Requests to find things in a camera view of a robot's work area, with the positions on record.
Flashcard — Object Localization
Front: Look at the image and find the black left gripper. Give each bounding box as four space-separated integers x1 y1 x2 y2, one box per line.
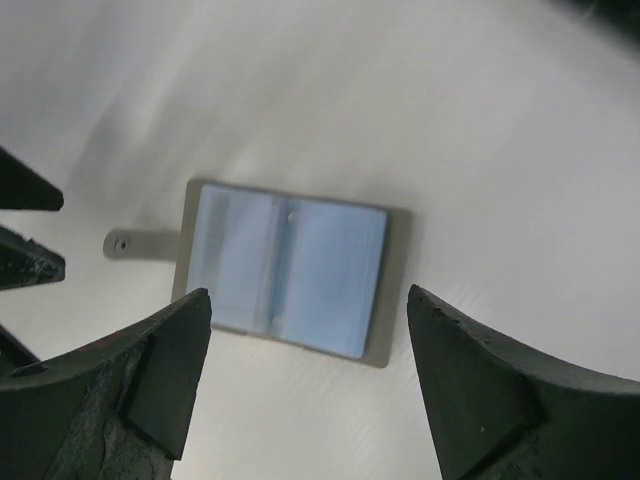
0 227 66 376

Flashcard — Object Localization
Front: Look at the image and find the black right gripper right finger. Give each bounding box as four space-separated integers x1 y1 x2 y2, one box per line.
407 285 639 479

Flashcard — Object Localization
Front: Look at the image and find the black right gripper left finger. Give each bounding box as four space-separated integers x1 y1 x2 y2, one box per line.
1 288 212 479

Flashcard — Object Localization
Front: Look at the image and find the grey card holder wallet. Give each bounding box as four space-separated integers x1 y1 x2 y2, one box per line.
103 177 414 368

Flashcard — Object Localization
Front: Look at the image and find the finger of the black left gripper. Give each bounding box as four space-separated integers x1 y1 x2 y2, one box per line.
0 148 64 211

